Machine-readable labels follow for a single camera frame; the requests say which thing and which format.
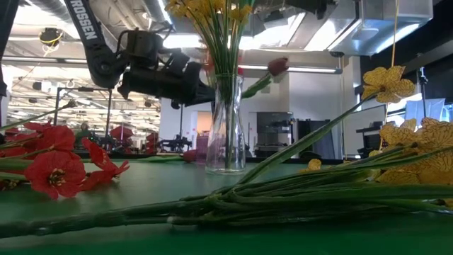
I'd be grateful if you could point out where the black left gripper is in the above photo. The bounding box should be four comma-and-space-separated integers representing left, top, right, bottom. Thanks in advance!
117, 52, 216, 106

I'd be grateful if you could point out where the dark red artificial tulip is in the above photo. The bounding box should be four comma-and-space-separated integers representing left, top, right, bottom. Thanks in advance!
241, 56, 290, 100
136, 149, 198, 164

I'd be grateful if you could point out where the yellow artificial flower bunch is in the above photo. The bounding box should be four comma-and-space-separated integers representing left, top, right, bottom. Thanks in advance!
0, 64, 453, 239
164, 0, 256, 170

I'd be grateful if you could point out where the clear glass vase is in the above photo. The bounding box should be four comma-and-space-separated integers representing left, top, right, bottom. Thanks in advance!
205, 73, 247, 175

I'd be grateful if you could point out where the black steel equipment cabinet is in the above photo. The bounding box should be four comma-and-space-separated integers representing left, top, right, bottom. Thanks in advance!
254, 111, 295, 159

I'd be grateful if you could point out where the ceiling light tube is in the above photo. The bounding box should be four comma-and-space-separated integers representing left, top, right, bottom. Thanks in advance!
239, 64, 343, 74

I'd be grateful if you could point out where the red artificial flower bunch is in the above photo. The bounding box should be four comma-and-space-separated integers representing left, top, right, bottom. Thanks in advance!
0, 99, 131, 201

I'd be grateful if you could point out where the grey panel screen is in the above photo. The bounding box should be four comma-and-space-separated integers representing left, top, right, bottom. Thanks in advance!
342, 103, 387, 159

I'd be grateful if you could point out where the black light stand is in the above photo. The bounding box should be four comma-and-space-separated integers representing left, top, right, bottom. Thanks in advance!
416, 66, 430, 120

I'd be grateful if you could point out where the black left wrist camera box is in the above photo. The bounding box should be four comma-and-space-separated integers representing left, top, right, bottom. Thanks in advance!
118, 28, 166, 69

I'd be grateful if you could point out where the black ceiling camera dome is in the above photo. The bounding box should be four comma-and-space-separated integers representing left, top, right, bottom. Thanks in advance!
38, 27, 64, 46

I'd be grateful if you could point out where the silver ceiling air duct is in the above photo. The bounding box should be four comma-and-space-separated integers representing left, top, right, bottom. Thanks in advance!
327, 0, 435, 57

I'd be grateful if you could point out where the yellow hanging cable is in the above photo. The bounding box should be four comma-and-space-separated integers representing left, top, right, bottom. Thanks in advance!
390, 0, 400, 68

